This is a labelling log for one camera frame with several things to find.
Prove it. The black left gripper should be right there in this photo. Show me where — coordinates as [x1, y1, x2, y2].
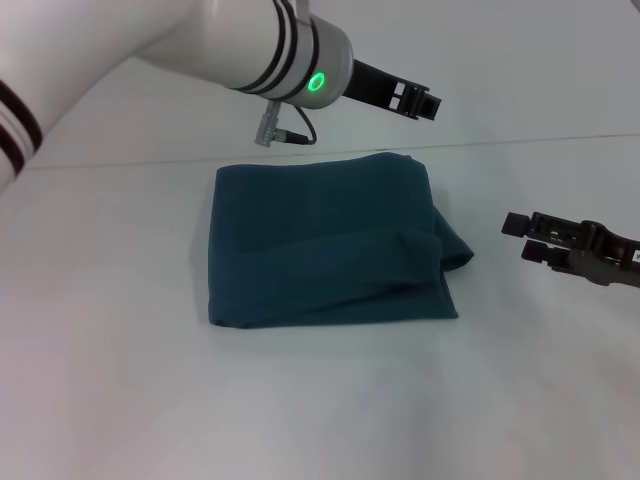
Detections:
[343, 58, 445, 124]

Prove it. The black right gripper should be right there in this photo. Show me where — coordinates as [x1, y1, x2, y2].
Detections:
[500, 210, 640, 292]

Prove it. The teal t-shirt with pink print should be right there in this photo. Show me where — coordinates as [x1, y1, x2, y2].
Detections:
[206, 152, 476, 332]

